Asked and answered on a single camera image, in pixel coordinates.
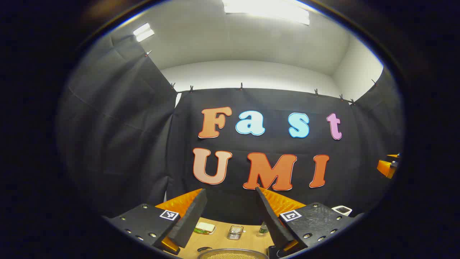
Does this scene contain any white toaster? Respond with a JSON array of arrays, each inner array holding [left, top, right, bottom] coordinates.
[[331, 205, 353, 217]]

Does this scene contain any pile of yellow soybeans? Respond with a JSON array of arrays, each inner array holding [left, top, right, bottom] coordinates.
[[208, 253, 256, 259]]

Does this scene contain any steel pot with black handle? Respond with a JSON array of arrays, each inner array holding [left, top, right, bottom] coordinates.
[[197, 246, 269, 259]]

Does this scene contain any sandwich with green lettuce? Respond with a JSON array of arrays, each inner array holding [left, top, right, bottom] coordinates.
[[194, 222, 217, 235]]

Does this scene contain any black induction cooktop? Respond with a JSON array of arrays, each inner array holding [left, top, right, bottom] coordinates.
[[268, 245, 288, 259]]

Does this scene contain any small ceiling light panel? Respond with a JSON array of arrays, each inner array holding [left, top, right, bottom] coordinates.
[[133, 23, 155, 42]]

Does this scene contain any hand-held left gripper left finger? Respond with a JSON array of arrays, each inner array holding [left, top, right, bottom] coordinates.
[[102, 188, 208, 256]]

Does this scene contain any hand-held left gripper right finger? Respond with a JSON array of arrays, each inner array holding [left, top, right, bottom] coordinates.
[[255, 186, 364, 258]]

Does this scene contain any metal wire basket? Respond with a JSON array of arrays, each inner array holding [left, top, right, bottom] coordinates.
[[227, 225, 245, 240]]

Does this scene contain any large ceiling light panel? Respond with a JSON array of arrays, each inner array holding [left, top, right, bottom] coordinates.
[[222, 0, 310, 26]]

